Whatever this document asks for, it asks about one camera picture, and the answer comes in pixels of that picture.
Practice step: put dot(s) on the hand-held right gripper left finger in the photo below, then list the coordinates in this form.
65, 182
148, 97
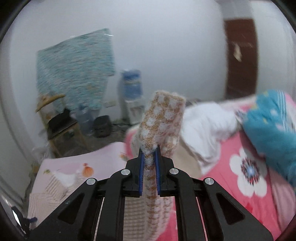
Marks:
141, 176

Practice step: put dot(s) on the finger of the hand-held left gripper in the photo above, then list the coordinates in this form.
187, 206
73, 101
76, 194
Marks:
23, 222

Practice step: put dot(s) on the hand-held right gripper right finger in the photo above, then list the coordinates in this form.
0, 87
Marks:
157, 176

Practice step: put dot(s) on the beige checked knit coat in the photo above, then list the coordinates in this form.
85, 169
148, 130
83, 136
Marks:
161, 120

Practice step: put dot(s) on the black box appliance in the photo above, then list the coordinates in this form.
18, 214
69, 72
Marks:
101, 126

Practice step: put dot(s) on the red floral blanket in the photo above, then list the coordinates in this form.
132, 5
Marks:
222, 148

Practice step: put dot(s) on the clear plastic bags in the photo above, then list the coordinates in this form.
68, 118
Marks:
39, 153

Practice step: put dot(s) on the white cloth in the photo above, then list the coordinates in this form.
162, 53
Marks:
208, 125

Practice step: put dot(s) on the glossy pink printed mat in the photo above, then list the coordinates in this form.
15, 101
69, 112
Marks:
69, 162

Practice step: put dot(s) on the clear water jug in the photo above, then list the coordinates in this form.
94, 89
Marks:
84, 119

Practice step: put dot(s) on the wooden chair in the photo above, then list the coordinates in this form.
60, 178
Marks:
69, 129

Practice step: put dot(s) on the black bag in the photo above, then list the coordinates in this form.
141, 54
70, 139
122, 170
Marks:
60, 120

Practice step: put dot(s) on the teal blanket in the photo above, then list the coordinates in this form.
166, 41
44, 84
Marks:
270, 129

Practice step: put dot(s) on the brown door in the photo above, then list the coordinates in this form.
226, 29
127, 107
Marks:
245, 74

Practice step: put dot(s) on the pale cloth hanging on door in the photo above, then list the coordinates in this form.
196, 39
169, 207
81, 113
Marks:
237, 52

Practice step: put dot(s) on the wall socket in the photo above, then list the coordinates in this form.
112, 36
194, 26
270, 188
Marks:
111, 103

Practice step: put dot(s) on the teal patterned wall cloth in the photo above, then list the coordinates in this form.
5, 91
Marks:
76, 64

